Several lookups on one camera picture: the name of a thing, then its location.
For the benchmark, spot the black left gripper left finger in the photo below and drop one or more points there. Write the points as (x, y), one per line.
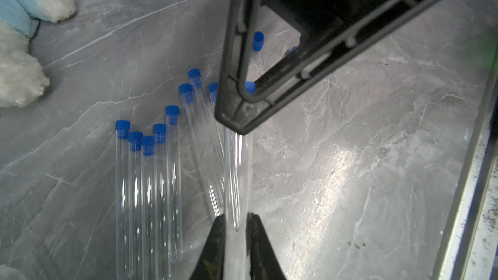
(210, 263)

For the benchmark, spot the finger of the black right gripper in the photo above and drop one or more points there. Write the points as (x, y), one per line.
(295, 73)

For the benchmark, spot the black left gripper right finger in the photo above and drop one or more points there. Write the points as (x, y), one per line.
(263, 263)

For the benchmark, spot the blue stopper removed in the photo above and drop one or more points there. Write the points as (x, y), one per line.
(292, 49)
(258, 41)

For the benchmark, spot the capped test tube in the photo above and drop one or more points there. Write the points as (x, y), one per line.
(123, 265)
(147, 173)
(219, 130)
(172, 117)
(238, 161)
(188, 101)
(212, 154)
(160, 202)

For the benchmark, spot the white teddy bear blue hoodie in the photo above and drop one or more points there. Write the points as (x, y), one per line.
(22, 77)

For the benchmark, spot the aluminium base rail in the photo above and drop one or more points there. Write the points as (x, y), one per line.
(469, 243)

